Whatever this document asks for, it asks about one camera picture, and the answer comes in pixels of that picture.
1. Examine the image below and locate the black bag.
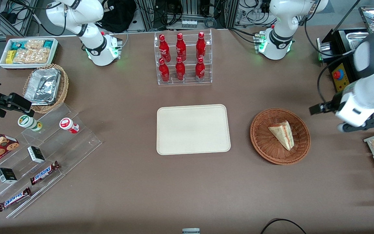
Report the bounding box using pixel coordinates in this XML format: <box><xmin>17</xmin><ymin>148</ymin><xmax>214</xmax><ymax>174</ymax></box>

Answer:
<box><xmin>97</xmin><ymin>0</ymin><xmax>137</xmax><ymax>33</ymax></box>

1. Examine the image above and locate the white plastic snack bin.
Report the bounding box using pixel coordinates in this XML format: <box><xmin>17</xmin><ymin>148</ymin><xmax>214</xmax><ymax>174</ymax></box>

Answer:
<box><xmin>0</xmin><ymin>37</ymin><xmax>59</xmax><ymax>70</ymax></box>

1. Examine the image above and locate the clear acrylic bottle rack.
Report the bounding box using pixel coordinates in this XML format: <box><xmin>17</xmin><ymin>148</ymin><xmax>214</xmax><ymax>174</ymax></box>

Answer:
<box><xmin>154</xmin><ymin>29</ymin><xmax>213</xmax><ymax>86</ymax></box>

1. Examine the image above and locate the aluminium frame rack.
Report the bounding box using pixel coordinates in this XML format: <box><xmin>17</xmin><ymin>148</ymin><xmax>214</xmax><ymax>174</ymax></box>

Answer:
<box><xmin>135</xmin><ymin>0</ymin><xmax>240</xmax><ymax>32</ymax></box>

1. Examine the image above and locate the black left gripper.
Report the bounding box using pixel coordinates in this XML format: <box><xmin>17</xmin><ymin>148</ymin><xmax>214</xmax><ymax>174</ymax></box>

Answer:
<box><xmin>309</xmin><ymin>94</ymin><xmax>341</xmax><ymax>116</ymax></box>

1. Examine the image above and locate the red cola bottle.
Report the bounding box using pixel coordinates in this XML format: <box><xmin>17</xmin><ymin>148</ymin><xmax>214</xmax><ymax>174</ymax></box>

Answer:
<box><xmin>176</xmin><ymin>33</ymin><xmax>187</xmax><ymax>62</ymax></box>
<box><xmin>158</xmin><ymin>58</ymin><xmax>170</xmax><ymax>83</ymax></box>
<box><xmin>175</xmin><ymin>57</ymin><xmax>186</xmax><ymax>81</ymax></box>
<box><xmin>196</xmin><ymin>32</ymin><xmax>207</xmax><ymax>61</ymax></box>
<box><xmin>195</xmin><ymin>57</ymin><xmax>206</xmax><ymax>82</ymax></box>
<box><xmin>159</xmin><ymin>34</ymin><xmax>171</xmax><ymax>63</ymax></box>

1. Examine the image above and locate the green white lidded cup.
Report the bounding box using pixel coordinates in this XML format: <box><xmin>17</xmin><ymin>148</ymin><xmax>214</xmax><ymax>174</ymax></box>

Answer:
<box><xmin>18</xmin><ymin>115</ymin><xmax>43</xmax><ymax>132</ymax></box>

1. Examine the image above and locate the black slanted pole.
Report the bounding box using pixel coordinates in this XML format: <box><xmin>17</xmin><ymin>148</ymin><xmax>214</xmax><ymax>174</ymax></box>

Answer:
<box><xmin>331</xmin><ymin>0</ymin><xmax>362</xmax><ymax>33</ymax></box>

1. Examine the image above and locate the yellow emergency stop box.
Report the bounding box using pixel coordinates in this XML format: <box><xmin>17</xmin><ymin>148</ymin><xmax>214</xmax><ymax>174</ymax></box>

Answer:
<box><xmin>331</xmin><ymin>62</ymin><xmax>356</xmax><ymax>93</ymax></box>

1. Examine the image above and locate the clear acrylic stepped shelf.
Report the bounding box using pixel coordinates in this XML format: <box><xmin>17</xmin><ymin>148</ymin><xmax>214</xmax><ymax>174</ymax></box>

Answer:
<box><xmin>0</xmin><ymin>102</ymin><xmax>103</xmax><ymax>219</ymax></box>

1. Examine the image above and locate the beige plastic tray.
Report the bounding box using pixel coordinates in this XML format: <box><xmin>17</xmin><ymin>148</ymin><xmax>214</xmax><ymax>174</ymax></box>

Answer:
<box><xmin>156</xmin><ymin>104</ymin><xmax>231</xmax><ymax>156</ymax></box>

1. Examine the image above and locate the clear cracker bag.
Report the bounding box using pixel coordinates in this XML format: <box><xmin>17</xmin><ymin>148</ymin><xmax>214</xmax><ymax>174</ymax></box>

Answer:
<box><xmin>25</xmin><ymin>39</ymin><xmax>45</xmax><ymax>50</ymax></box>
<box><xmin>13</xmin><ymin>48</ymin><xmax>51</xmax><ymax>64</ymax></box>

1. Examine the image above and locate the black floor cable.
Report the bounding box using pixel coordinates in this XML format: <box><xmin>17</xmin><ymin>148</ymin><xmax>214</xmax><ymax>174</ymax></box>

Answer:
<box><xmin>260</xmin><ymin>218</ymin><xmax>308</xmax><ymax>234</ymax></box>

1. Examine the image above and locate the brown Snickers bar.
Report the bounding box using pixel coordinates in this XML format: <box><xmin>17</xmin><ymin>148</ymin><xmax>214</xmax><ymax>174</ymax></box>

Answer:
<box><xmin>0</xmin><ymin>187</ymin><xmax>32</xmax><ymax>213</ymax></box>
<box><xmin>30</xmin><ymin>161</ymin><xmax>61</xmax><ymax>186</ymax></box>

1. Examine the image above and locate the black machine with steel pans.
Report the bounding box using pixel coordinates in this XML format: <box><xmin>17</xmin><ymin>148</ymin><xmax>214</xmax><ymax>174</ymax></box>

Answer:
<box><xmin>316</xmin><ymin>28</ymin><xmax>371</xmax><ymax>64</ymax></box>

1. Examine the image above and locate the light wicker basket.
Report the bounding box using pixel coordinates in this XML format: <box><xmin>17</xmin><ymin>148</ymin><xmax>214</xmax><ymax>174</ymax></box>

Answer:
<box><xmin>23</xmin><ymin>63</ymin><xmax>69</xmax><ymax>114</ymax></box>

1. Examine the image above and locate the triangle sandwich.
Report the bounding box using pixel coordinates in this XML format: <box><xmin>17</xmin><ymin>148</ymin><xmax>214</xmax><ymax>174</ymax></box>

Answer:
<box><xmin>268</xmin><ymin>121</ymin><xmax>295</xmax><ymax>151</ymax></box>

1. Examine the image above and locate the stack of foil trays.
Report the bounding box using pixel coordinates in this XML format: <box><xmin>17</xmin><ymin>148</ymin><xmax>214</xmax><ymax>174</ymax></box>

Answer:
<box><xmin>24</xmin><ymin>67</ymin><xmax>61</xmax><ymax>106</ymax></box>

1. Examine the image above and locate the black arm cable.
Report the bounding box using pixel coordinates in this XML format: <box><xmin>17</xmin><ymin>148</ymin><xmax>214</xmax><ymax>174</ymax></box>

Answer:
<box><xmin>317</xmin><ymin>49</ymin><xmax>358</xmax><ymax>105</ymax></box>

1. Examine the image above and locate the brown wicker basket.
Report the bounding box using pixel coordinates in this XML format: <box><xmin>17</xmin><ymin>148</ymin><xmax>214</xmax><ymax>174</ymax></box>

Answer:
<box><xmin>250</xmin><ymin>108</ymin><xmax>311</xmax><ymax>165</ymax></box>

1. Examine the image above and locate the red white lidded cup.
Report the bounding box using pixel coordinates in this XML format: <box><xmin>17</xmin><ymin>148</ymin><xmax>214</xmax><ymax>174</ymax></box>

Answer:
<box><xmin>59</xmin><ymin>118</ymin><xmax>80</xmax><ymax>134</ymax></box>

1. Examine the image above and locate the small black carton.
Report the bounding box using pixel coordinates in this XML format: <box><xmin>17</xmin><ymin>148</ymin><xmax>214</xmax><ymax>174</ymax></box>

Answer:
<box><xmin>0</xmin><ymin>167</ymin><xmax>18</xmax><ymax>184</ymax></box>
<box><xmin>27</xmin><ymin>146</ymin><xmax>46</xmax><ymax>164</ymax></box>

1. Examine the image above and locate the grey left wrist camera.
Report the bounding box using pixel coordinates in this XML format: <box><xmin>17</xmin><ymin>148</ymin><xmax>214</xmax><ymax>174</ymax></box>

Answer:
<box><xmin>337</xmin><ymin>116</ymin><xmax>374</xmax><ymax>133</ymax></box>

